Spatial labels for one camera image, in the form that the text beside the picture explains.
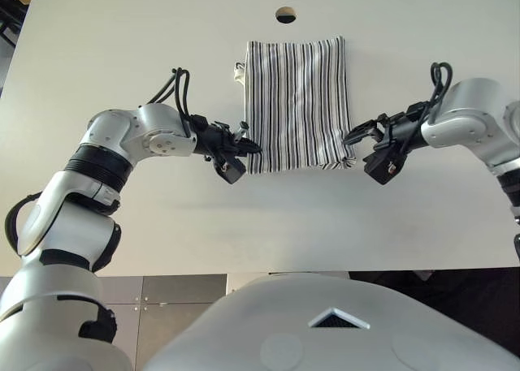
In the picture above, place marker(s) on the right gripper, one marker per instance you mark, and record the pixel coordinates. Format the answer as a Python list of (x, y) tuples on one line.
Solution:
[(396, 131)]

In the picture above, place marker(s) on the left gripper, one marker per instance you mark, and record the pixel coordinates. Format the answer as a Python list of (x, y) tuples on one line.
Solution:
[(211, 137)]

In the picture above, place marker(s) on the striped T-shirt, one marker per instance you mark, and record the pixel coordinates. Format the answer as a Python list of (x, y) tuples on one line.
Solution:
[(298, 103)]

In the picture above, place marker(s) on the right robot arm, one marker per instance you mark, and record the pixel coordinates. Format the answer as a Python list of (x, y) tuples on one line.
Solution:
[(471, 115)]

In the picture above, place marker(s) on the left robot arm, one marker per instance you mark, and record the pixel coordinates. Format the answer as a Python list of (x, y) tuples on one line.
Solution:
[(81, 212)]

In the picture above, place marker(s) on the robot body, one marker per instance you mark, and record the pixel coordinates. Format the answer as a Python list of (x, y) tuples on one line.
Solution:
[(325, 330)]

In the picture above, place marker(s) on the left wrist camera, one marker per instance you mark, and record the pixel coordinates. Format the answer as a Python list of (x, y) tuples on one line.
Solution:
[(230, 170)]

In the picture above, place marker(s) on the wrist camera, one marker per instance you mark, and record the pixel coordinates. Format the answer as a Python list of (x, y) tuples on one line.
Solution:
[(384, 166), (230, 170)]

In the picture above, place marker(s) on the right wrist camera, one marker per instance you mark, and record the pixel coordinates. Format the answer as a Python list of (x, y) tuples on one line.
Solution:
[(384, 166)]

